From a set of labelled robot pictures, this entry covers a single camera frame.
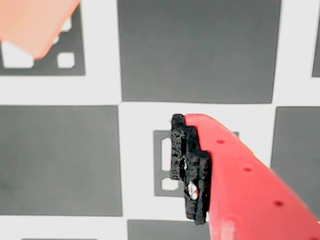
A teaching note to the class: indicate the black white marker board mat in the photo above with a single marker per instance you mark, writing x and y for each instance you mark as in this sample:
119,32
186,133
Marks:
200,50

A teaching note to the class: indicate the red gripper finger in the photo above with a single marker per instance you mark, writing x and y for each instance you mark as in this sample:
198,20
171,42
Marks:
250,195
32,22

